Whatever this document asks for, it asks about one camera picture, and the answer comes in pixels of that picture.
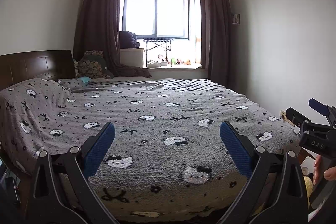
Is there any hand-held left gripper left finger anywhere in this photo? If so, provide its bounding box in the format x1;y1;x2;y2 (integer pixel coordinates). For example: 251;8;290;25
26;122;118;224

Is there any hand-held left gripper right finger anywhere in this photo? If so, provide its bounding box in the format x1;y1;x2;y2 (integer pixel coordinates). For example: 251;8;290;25
218;121;309;224

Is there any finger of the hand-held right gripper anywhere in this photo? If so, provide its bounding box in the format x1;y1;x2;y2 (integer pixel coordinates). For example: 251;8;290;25
308;98;336;126
286;107;313;130

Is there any person's right hand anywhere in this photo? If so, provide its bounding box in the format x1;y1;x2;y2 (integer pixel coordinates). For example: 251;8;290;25
312;155;336;186

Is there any white plastic container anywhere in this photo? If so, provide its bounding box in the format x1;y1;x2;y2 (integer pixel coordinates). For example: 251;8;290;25
301;157;317;177

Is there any grey printed blanket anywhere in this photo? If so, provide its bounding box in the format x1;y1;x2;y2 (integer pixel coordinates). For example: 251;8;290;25
34;80;305;223

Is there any grey dotted pillow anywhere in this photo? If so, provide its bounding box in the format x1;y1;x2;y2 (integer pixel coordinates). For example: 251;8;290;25
0;78;72;176
58;78;88;91

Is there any striped bed sheet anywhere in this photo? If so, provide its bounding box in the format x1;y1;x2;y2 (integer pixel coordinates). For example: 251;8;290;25
87;78;226;93

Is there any dark patterned cushion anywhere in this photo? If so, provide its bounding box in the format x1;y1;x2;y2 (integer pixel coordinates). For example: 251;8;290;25
76;50;114;80

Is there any brown cloth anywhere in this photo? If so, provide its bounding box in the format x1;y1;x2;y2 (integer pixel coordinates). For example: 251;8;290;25
113;64;152;78

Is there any black smartphone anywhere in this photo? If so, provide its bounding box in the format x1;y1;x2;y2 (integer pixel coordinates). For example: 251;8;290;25
5;176;21;204

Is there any white storage box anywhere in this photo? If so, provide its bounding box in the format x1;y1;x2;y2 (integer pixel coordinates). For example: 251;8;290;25
120;48;146;68

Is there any wooden headboard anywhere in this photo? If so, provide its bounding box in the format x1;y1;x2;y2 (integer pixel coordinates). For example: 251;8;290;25
0;50;76;92

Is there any dark clothes pile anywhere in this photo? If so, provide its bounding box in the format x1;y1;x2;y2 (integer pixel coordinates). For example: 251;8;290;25
119;30;140;49

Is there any brown right curtain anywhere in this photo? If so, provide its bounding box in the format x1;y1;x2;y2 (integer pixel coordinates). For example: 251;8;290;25
206;0;237;80

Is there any brown curtain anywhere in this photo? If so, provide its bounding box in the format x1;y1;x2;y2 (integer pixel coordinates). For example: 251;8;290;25
206;0;237;80
73;0;124;77

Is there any black folding rack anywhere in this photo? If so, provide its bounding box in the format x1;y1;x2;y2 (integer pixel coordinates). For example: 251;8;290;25
143;39;174;67

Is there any brown left curtain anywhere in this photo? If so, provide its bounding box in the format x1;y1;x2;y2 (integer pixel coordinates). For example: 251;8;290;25
73;0;124;77

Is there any window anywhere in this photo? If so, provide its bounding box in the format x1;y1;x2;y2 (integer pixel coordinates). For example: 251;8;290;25
121;0;202;41

